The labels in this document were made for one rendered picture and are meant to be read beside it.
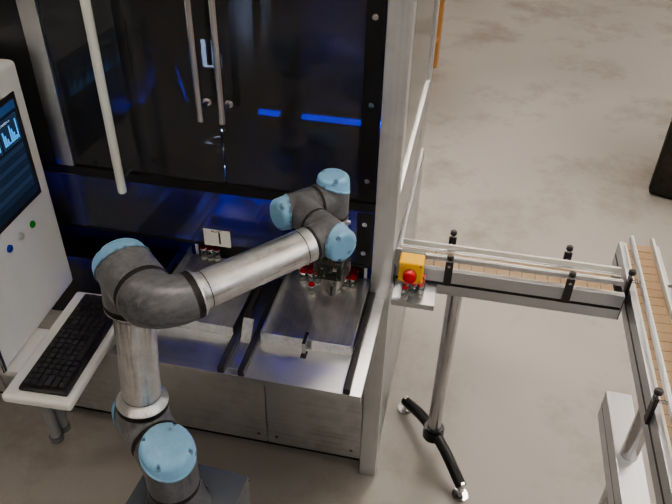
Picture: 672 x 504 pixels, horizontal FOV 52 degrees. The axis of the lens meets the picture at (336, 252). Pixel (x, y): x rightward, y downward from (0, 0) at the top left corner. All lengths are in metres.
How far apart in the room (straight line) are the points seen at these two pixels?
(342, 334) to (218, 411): 0.85
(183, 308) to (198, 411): 1.45
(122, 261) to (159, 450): 0.43
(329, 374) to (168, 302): 0.69
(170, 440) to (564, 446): 1.82
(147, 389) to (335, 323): 0.65
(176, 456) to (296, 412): 1.05
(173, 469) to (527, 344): 2.14
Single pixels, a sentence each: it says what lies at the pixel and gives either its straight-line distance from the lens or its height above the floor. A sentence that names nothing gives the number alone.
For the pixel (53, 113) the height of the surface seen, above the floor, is 1.38.
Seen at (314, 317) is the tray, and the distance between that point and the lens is 2.01.
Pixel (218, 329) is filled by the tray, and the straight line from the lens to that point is 1.97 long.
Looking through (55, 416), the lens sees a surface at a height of 0.31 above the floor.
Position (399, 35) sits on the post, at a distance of 1.69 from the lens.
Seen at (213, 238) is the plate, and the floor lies 1.02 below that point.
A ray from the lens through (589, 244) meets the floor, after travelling 4.10.
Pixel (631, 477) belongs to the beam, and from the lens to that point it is 2.24.
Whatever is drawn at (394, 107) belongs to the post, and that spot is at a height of 1.50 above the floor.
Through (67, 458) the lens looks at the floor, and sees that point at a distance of 2.94.
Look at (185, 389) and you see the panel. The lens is 2.64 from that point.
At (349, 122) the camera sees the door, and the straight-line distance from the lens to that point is 1.80.
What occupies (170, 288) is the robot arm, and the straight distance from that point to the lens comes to 1.29.
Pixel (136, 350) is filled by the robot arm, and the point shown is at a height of 1.21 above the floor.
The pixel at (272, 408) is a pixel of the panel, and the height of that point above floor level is 0.29.
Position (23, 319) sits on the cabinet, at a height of 0.88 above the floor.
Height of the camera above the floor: 2.23
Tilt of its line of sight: 36 degrees down
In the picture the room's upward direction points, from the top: 1 degrees clockwise
